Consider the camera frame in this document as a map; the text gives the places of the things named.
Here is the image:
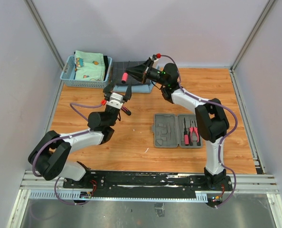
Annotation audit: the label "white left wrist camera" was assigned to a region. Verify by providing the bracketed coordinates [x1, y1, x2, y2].
[107, 92, 125, 110]

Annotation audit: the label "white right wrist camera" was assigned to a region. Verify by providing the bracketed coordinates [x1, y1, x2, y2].
[150, 55, 159, 63]

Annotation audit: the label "blue slotted cable duct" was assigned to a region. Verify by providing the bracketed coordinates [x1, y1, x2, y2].
[29, 190, 208, 203]

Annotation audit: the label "dark grey checked cloth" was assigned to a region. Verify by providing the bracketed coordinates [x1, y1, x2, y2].
[112, 61, 144, 87]

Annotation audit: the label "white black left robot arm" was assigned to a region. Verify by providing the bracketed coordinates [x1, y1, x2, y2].
[28, 85, 132, 188]

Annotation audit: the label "black cloth in basket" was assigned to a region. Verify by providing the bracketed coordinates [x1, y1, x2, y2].
[103, 56, 109, 80]

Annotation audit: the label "pink black pliers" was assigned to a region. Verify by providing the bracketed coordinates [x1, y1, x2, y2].
[189, 120, 201, 146]

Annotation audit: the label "aluminium frame rail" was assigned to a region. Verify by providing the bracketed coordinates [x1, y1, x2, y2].
[19, 171, 279, 194]

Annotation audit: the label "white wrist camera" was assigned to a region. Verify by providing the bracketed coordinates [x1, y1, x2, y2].
[107, 92, 125, 110]
[150, 55, 159, 63]

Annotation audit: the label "light blue folded cloth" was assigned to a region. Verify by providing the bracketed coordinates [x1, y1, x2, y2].
[113, 83, 154, 94]

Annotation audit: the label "pink screwdriver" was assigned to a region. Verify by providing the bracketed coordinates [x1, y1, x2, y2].
[184, 118, 189, 146]
[121, 73, 128, 84]

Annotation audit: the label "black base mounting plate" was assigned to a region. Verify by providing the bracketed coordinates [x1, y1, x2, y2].
[63, 171, 233, 200]

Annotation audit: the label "grey plastic tool case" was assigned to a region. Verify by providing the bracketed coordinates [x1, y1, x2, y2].
[152, 114, 203, 149]

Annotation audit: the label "blue plastic basket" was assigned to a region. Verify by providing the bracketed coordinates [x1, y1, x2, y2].
[60, 56, 113, 88]

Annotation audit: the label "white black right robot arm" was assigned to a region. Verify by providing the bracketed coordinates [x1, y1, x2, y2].
[125, 58, 232, 190]

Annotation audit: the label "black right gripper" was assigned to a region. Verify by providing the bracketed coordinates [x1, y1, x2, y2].
[125, 60, 167, 87]

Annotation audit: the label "pink utility knife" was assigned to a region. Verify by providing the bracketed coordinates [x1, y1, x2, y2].
[121, 106, 132, 116]

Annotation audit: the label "mint patterned cloth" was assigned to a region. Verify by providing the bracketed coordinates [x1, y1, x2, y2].
[75, 50, 105, 81]

